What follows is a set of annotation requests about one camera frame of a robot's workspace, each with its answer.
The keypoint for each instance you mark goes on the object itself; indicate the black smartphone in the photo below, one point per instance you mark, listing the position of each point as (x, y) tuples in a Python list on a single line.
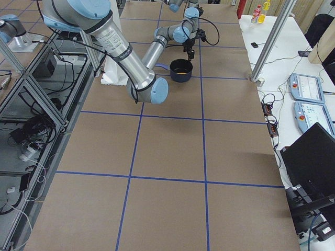
[(303, 53)]

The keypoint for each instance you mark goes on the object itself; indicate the upper teach pendant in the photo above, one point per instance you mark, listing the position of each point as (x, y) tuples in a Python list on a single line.
[(306, 88)]

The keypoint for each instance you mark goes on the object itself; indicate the black monitor stand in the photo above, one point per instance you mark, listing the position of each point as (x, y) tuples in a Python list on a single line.
[(311, 212)]

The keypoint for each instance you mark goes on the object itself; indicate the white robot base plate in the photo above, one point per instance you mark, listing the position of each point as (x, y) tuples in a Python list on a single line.
[(113, 74)]

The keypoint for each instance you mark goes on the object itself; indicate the black usb hub lower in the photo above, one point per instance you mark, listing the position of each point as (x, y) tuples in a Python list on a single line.
[(272, 129)]

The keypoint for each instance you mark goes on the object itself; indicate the red drink bottle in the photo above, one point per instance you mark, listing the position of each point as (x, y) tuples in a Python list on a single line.
[(256, 15)]

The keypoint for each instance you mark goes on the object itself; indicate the small black device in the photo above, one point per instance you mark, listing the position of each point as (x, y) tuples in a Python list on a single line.
[(254, 45)]

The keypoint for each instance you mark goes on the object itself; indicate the brown table mat blue grid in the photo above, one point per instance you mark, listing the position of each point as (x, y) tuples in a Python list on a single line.
[(196, 172)]

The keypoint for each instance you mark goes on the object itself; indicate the yellow drink bottle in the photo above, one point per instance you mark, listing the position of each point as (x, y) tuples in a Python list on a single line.
[(264, 10)]

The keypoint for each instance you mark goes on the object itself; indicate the teach pendant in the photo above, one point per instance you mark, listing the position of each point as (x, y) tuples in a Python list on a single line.
[(306, 88), (308, 113)]

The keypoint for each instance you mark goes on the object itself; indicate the black usb hub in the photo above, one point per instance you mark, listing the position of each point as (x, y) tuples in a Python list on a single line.
[(267, 109), (272, 129)]

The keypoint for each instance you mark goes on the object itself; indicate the aluminium frame cabinet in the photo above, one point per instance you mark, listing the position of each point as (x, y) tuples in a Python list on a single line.
[(38, 112)]

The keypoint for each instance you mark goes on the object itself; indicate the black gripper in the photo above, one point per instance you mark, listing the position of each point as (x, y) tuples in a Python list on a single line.
[(189, 46)]

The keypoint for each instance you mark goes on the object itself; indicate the black usb hub upper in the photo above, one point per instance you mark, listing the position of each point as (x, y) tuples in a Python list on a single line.
[(267, 109)]

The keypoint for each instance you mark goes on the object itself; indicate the aluminium camera post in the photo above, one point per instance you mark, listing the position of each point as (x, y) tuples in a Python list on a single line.
[(270, 42)]

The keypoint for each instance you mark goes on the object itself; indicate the lower teach pendant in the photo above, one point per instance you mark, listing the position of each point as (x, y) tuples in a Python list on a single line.
[(308, 113)]

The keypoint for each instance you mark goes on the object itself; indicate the black laptop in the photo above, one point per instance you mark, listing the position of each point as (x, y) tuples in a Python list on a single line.
[(309, 161)]

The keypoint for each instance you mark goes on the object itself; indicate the dark blue saucepan purple handle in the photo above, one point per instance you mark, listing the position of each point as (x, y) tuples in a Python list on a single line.
[(180, 70)]

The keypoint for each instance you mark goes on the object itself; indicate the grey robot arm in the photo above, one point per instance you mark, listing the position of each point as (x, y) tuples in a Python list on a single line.
[(183, 34), (95, 18)]

